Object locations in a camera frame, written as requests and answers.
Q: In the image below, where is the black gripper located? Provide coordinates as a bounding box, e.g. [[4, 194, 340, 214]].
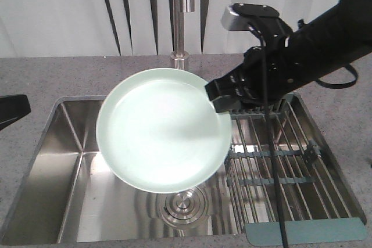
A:
[[204, 34, 294, 114]]

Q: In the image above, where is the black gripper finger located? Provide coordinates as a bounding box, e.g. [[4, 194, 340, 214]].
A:
[[0, 94, 31, 130]]

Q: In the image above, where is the light green ceramic plate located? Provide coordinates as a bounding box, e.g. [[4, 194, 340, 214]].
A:
[[96, 68, 232, 193]]

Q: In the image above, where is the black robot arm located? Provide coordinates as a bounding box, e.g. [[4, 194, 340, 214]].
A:
[[205, 0, 371, 113]]

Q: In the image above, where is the green steel dish rack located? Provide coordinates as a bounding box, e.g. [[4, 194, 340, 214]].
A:
[[225, 94, 367, 247]]

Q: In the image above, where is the white pleated curtain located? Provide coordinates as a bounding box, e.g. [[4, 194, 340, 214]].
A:
[[1, 0, 337, 58]]

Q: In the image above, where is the stainless steel sink basin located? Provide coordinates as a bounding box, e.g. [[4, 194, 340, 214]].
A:
[[1, 96, 246, 246]]

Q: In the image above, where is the round steel sink drain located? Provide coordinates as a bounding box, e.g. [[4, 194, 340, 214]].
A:
[[156, 186, 209, 229]]

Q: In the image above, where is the stainless steel faucet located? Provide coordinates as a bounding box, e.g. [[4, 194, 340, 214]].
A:
[[169, 0, 195, 71]]

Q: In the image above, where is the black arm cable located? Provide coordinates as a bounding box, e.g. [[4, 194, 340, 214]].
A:
[[246, 15, 359, 248]]

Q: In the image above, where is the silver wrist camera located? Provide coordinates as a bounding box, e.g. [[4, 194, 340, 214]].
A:
[[221, 3, 280, 31]]

